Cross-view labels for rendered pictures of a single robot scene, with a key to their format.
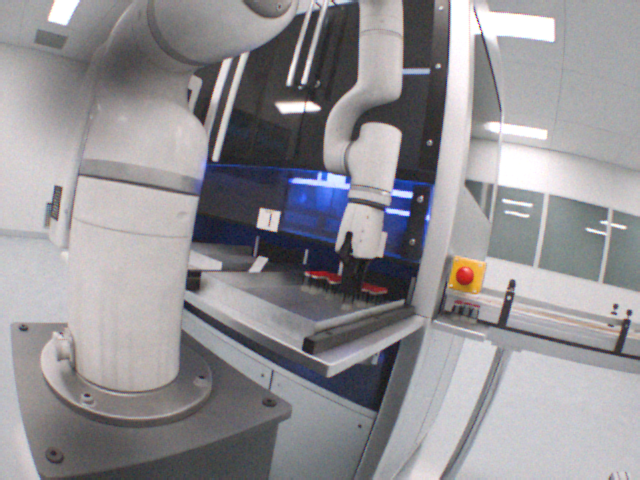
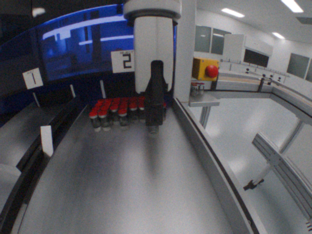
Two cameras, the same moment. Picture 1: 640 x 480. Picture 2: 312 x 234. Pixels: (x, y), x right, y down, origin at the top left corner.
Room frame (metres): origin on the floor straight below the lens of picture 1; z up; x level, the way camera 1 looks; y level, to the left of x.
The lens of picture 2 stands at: (0.50, 0.05, 1.05)
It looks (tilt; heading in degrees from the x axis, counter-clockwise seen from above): 32 degrees down; 318
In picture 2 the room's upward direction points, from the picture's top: straight up
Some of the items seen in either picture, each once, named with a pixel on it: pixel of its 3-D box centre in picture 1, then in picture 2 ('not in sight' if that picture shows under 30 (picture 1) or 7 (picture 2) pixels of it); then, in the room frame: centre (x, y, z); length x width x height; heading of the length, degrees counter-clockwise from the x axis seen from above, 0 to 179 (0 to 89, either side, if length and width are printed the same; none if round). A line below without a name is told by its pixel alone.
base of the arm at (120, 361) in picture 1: (125, 284); not in sight; (0.26, 0.17, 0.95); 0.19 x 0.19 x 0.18
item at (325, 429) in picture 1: (247, 323); not in sight; (1.68, 0.30, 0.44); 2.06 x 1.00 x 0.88; 56
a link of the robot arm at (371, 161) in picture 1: (374, 157); not in sight; (0.65, -0.07, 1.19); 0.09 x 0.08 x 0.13; 57
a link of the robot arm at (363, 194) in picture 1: (369, 197); (152, 11); (0.65, -0.08, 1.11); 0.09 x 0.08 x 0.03; 146
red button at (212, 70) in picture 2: (465, 275); (211, 71); (0.65, -0.32, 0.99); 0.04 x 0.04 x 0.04; 56
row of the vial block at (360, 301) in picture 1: (340, 290); (129, 114); (0.72, -0.07, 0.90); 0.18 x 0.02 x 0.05; 56
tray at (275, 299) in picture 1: (311, 297); (126, 150); (0.63, 0.00, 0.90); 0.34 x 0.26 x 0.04; 146
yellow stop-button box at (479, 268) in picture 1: (468, 275); (204, 68); (0.68, -0.34, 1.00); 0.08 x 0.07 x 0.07; 146
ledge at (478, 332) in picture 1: (463, 326); (197, 96); (0.71, -0.38, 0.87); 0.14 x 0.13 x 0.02; 146
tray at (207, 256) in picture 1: (239, 258); (29, 124); (0.92, 0.21, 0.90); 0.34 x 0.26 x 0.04; 146
